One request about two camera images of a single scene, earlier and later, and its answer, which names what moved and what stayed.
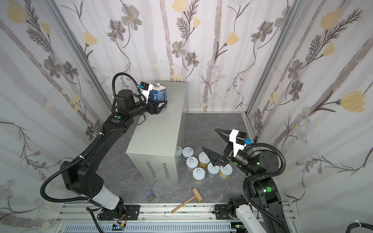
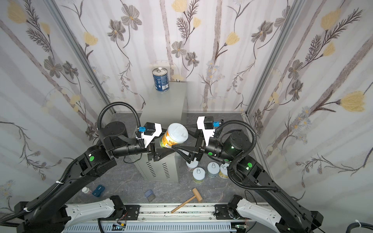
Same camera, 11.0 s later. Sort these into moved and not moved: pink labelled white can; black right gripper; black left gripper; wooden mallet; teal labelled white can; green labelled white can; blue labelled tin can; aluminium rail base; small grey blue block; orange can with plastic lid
Moved: black left gripper; orange can with plastic lid; blue labelled tin can; black right gripper
Not moved: teal labelled white can; pink labelled white can; aluminium rail base; small grey blue block; wooden mallet; green labelled white can
